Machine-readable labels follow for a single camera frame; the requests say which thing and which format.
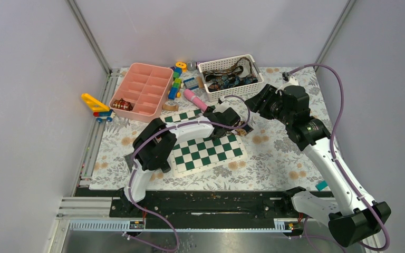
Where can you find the colourful lego block vehicle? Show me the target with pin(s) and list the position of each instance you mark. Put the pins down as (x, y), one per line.
(178, 69)

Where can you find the blue grey lego brick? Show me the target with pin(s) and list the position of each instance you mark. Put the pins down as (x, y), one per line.
(191, 83)

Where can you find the wooden rectangular block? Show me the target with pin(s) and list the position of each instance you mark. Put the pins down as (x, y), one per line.
(200, 82)

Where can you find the rolled red patterned tie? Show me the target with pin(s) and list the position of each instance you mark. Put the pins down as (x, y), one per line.
(122, 104)

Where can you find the white perforated plastic basket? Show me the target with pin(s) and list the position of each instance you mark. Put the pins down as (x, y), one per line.
(238, 75)

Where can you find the wooden arch block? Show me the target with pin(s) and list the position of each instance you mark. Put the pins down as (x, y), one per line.
(170, 107)

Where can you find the pink divided organizer tray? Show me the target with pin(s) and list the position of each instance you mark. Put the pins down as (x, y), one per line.
(146, 87)

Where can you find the grey lego baseplate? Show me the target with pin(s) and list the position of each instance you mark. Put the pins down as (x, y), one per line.
(129, 162)

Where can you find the purple glitter microphone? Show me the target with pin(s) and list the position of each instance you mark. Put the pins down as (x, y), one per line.
(191, 65)

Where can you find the small teal block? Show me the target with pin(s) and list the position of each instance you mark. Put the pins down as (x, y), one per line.
(321, 185)

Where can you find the blue patterned tie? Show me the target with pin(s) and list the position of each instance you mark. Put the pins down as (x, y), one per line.
(230, 81)

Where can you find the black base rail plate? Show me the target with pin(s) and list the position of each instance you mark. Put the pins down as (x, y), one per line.
(206, 209)

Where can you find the green white chessboard mat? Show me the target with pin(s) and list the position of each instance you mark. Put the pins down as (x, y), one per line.
(202, 154)

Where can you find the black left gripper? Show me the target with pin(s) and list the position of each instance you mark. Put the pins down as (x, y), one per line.
(210, 110)

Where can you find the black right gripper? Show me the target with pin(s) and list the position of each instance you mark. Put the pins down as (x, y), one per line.
(268, 93)

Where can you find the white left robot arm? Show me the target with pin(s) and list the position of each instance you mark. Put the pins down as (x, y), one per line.
(155, 143)

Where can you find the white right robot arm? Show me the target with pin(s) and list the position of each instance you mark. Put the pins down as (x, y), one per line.
(356, 215)

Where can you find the brown floral patterned tie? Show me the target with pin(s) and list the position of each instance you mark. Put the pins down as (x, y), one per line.
(241, 131)

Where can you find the yellow toy crane car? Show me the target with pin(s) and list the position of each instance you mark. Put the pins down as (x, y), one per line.
(101, 112)

